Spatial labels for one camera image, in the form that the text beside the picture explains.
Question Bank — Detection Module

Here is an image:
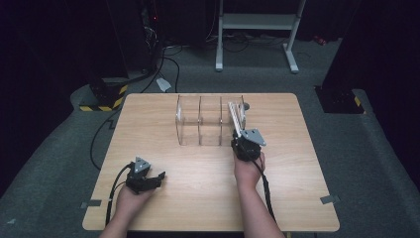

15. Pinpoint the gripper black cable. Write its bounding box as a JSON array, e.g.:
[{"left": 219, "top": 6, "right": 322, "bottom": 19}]
[
  {"left": 254, "top": 160, "right": 277, "bottom": 222},
  {"left": 104, "top": 163, "right": 134, "bottom": 228}
]

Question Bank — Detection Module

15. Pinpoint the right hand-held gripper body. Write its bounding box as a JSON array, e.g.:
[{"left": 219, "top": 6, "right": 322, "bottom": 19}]
[{"left": 231, "top": 128, "right": 267, "bottom": 163}]

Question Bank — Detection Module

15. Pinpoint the white metal stand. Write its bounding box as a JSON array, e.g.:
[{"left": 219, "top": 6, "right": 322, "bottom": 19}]
[{"left": 214, "top": 0, "right": 307, "bottom": 74}]

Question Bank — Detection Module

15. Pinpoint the black floor cable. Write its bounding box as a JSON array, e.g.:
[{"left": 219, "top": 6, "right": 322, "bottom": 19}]
[{"left": 89, "top": 108, "right": 122, "bottom": 172}]

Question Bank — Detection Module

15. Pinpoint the dark equipment rack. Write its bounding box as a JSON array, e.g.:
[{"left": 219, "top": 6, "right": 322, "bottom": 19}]
[{"left": 105, "top": 0, "right": 166, "bottom": 74}]

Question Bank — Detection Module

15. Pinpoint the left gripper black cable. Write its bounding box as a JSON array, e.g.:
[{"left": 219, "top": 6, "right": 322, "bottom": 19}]
[{"left": 104, "top": 163, "right": 134, "bottom": 228}]

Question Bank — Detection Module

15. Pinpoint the person's right hand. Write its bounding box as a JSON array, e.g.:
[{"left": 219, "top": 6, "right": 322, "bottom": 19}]
[{"left": 233, "top": 152, "right": 266, "bottom": 190}]

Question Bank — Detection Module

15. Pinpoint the grey flat floor piece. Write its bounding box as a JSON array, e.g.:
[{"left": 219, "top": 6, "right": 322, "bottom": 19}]
[{"left": 155, "top": 76, "right": 172, "bottom": 93}]

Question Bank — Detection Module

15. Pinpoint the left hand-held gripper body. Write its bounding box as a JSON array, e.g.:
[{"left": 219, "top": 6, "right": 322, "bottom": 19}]
[{"left": 125, "top": 156, "right": 159, "bottom": 195}]

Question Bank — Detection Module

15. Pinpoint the grey tape strip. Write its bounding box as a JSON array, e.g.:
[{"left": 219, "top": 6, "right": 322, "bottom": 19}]
[
  {"left": 80, "top": 198, "right": 103, "bottom": 209},
  {"left": 319, "top": 194, "right": 341, "bottom": 205}
]

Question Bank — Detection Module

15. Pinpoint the black striped stand base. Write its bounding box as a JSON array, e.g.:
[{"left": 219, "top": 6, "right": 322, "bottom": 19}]
[
  {"left": 314, "top": 84, "right": 367, "bottom": 115},
  {"left": 78, "top": 76, "right": 130, "bottom": 113}
]

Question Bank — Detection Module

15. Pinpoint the person's left hand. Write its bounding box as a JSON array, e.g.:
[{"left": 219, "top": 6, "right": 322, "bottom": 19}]
[{"left": 115, "top": 184, "right": 156, "bottom": 216}]

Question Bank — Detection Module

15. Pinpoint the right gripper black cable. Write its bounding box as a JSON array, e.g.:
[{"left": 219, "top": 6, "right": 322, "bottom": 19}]
[{"left": 254, "top": 160, "right": 277, "bottom": 222}]

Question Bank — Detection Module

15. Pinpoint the clear acrylic organizer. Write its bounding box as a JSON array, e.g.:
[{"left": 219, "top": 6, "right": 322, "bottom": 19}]
[{"left": 174, "top": 94, "right": 248, "bottom": 147}]

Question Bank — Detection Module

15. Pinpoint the bundle of black cables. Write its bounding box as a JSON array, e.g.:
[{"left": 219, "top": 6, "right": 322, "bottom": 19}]
[{"left": 140, "top": 44, "right": 184, "bottom": 94}]

